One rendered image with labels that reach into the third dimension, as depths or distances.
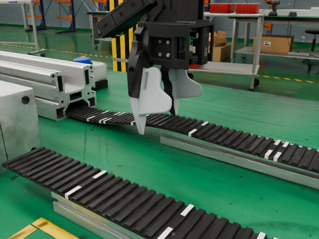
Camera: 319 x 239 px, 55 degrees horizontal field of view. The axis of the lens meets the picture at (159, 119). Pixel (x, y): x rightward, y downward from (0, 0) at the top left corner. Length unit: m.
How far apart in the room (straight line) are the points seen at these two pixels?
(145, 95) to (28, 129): 0.16
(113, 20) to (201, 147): 0.21
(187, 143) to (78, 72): 0.27
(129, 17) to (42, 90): 0.22
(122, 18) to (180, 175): 0.22
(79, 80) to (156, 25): 0.26
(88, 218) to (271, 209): 0.18
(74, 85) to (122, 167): 0.26
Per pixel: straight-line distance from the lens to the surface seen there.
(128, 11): 0.43
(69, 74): 0.62
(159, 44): 0.40
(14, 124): 0.41
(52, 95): 0.55
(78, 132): 0.51
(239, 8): 3.41
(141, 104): 0.40
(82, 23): 11.51
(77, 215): 0.30
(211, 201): 0.34
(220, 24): 8.53
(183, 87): 0.46
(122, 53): 3.88
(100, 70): 0.73
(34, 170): 0.34
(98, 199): 0.28
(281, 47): 5.27
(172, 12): 0.40
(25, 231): 0.32
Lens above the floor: 0.98
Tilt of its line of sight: 21 degrees down
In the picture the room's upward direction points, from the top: straight up
